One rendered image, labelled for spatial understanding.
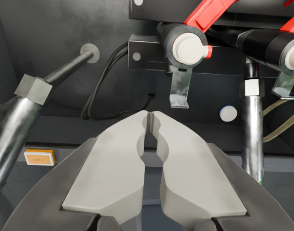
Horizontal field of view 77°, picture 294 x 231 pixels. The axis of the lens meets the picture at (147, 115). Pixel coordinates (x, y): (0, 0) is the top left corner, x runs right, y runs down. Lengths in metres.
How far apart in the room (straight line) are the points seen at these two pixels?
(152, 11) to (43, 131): 0.34
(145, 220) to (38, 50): 0.59
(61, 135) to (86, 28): 0.23
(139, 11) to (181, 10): 0.05
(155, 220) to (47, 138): 0.46
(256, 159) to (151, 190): 0.59
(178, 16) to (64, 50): 0.27
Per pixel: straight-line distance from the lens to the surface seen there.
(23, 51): 0.48
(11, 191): 2.36
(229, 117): 0.49
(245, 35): 0.22
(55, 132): 0.45
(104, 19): 0.41
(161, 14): 0.26
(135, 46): 0.26
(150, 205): 0.75
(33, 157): 0.42
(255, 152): 0.20
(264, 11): 0.27
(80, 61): 0.34
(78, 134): 0.43
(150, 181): 0.78
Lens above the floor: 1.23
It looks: 61 degrees down
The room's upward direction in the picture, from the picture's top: 179 degrees clockwise
